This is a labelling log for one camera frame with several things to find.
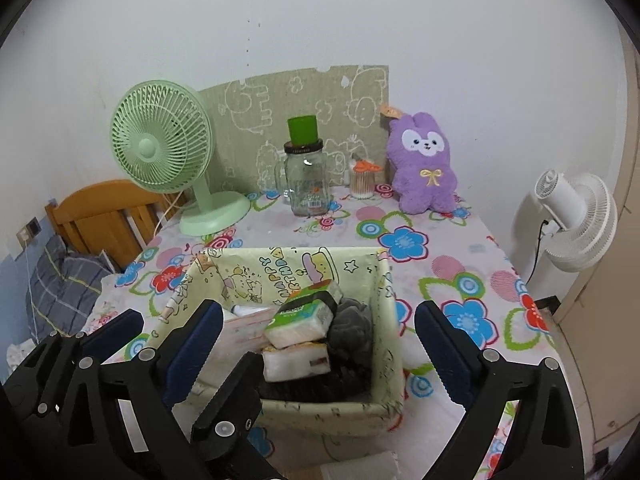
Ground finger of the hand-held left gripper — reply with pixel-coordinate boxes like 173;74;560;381
15;309;146;411
191;352;281;480

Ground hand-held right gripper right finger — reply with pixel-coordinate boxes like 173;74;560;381
414;301;587;480

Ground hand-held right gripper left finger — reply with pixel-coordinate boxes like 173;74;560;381
62;300;225;480

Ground pink tissue pack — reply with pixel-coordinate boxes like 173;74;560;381
219;304;279;362

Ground white orange tissue pack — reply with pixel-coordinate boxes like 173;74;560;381
262;342;331;383

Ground dark grey cloth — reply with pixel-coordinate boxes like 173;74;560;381
264;354;374;404

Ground grey fluffy cloth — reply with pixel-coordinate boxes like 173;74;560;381
327;297;374;362

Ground green white tissue pack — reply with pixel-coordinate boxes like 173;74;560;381
263;292;337;350
275;280;345;312

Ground yellow printed fabric basket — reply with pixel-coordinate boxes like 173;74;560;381
152;246;407;424

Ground grey plaid pillow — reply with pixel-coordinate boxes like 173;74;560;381
27;233;114;337

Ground crumpled clothes pile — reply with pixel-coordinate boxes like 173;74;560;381
4;339;32;377

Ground wooden headboard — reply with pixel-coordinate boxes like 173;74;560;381
44;180;194;272

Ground floral tablecloth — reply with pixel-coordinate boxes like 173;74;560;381
10;185;559;480

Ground purple plush bunny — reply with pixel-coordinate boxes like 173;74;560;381
384;111;460;215

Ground green desk fan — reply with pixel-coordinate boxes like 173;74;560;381
110;80;251;238

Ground white fan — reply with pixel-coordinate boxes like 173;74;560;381
520;170;619;274

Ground cotton swab jar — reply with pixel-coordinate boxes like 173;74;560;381
348;167;376;198

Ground glass mug jar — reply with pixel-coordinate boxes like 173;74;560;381
273;141;331;218

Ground green plastic cup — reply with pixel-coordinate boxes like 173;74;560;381
286;115;320;145

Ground green patterned board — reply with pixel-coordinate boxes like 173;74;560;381
197;64;390;194

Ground white fan cable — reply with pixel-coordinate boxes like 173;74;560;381
152;191;182;237

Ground wall socket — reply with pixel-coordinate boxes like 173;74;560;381
17;217;42;247

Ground black fan cable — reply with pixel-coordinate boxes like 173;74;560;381
525;217;552;282

